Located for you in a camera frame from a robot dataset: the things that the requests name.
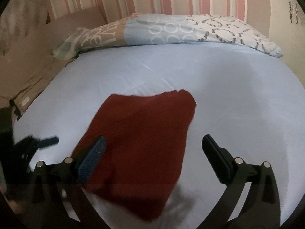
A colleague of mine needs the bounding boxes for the dark red knitted sweater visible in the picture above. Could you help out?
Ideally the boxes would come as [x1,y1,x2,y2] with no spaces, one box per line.
[72,90,197,221]

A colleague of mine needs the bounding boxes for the beige padded headboard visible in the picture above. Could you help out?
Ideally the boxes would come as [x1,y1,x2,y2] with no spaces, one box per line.
[1,7,105,119]

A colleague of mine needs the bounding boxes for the light blue bed sheet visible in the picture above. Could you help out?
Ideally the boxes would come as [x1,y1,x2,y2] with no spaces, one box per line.
[14,42,304,228]

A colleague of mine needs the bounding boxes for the patterned blue beige pillow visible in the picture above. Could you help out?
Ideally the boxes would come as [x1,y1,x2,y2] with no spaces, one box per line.
[53,14,283,60]

